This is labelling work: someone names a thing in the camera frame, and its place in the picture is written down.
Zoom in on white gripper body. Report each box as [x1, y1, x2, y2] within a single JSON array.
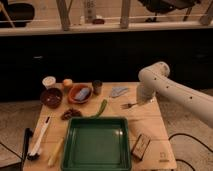
[[136, 83, 155, 105]]

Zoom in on silver metal fork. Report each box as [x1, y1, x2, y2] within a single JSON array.
[[121, 102, 138, 109]]

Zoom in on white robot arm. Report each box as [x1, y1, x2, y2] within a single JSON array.
[[136, 61, 213, 129]]

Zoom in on green square tray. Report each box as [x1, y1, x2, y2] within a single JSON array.
[[61, 117, 132, 171]]

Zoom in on grey folded cloth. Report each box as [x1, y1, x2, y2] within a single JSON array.
[[110, 86, 129, 98]]

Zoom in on dark metal cup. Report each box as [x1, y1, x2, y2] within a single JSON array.
[[92, 80, 102, 95]]

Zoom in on brown rectangular box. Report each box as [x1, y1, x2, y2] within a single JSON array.
[[131, 134, 151, 161]]

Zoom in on blue sponge block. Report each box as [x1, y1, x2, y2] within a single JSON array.
[[74, 88, 90, 101]]

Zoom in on orange clay bowl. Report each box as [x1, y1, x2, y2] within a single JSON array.
[[68, 84, 92, 104]]

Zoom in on brown dried food pile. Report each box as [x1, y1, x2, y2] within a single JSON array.
[[61, 108, 82, 120]]

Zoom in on small orange fruit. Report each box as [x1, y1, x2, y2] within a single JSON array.
[[62, 79, 73, 90]]

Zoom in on black office chair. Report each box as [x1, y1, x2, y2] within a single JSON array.
[[138, 0, 201, 22]]

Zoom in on dark brown bowl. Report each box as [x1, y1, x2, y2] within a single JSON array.
[[40, 88, 63, 109]]

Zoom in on white lidded cup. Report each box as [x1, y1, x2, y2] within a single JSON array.
[[42, 76, 56, 89]]

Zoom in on pale yellow stick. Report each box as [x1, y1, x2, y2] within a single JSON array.
[[47, 138, 64, 167]]

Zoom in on black tongs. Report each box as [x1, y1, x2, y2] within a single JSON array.
[[20, 128, 33, 171]]

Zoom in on black left chair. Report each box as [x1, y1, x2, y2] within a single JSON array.
[[0, 0, 35, 28]]

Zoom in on black floor cable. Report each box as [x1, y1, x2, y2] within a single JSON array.
[[168, 132, 213, 171]]

